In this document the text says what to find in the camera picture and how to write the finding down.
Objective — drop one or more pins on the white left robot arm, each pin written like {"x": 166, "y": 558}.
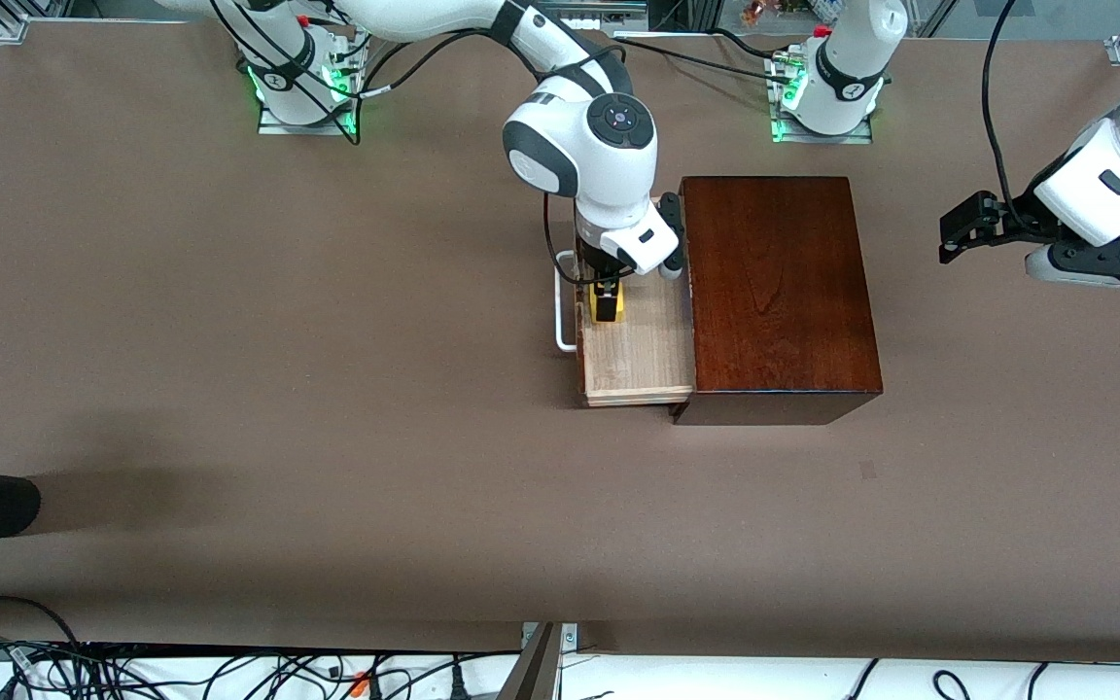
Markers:
{"x": 852, "y": 58}

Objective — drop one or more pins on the dark brown wooden cabinet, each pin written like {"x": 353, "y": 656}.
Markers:
{"x": 779, "y": 292}

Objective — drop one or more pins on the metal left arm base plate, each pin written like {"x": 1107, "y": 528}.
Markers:
{"x": 822, "y": 139}

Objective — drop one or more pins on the grey metal stand bar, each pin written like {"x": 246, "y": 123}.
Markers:
{"x": 536, "y": 671}

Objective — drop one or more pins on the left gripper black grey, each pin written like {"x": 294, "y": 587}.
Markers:
{"x": 1019, "y": 216}

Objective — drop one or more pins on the grey equipment rack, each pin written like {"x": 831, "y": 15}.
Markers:
{"x": 609, "y": 12}

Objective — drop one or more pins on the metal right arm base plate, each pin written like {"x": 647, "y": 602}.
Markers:
{"x": 307, "y": 129}

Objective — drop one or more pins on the yellow cube block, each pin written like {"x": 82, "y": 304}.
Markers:
{"x": 622, "y": 306}

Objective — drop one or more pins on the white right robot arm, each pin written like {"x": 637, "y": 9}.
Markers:
{"x": 618, "y": 185}

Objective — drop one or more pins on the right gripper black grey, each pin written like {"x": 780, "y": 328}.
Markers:
{"x": 603, "y": 264}

